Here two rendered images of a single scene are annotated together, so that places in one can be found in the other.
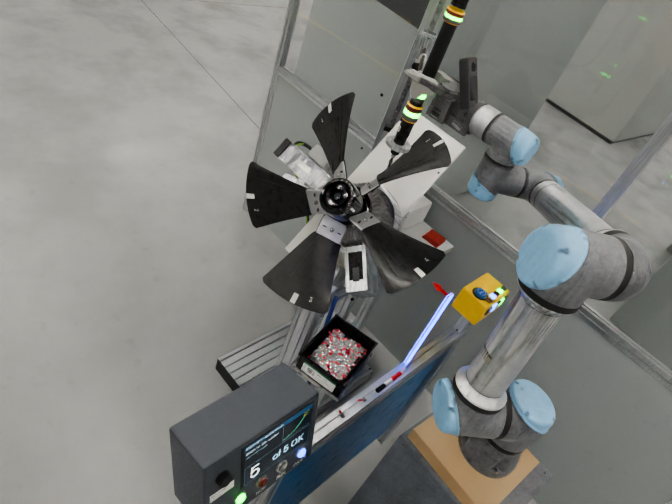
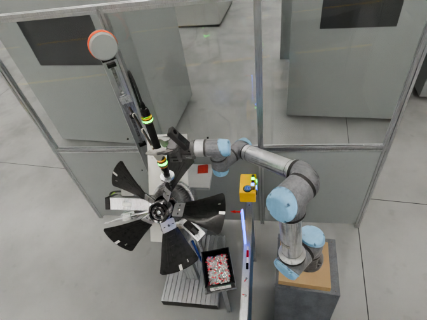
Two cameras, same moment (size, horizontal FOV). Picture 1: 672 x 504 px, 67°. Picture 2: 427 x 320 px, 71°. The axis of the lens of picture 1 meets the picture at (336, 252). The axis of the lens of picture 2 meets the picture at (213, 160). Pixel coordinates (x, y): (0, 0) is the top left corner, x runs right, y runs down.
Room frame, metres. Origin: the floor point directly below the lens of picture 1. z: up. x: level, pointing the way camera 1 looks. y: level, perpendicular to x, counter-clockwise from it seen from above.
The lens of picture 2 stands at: (0.23, 0.04, 2.49)
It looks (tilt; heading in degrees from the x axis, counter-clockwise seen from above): 44 degrees down; 342
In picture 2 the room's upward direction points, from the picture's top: 10 degrees counter-clockwise
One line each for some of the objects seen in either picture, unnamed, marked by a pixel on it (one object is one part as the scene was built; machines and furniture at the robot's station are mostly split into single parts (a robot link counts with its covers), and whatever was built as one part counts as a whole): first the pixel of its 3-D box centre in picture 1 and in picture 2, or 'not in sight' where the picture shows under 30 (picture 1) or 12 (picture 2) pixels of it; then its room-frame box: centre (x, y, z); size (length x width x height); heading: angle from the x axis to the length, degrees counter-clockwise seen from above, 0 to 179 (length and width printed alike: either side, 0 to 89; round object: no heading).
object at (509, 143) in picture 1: (510, 141); (217, 148); (1.13, -0.27, 1.64); 0.11 x 0.08 x 0.09; 58
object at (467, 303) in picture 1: (480, 299); (248, 188); (1.33, -0.51, 1.02); 0.16 x 0.10 x 0.11; 148
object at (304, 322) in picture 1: (303, 324); (184, 254); (1.44, 0.01, 0.45); 0.09 x 0.04 x 0.91; 58
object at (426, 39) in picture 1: (424, 46); (127, 103); (1.90, -0.02, 1.54); 0.10 x 0.07 x 0.08; 3
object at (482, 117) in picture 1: (485, 121); (199, 147); (1.18, -0.21, 1.64); 0.08 x 0.05 x 0.08; 148
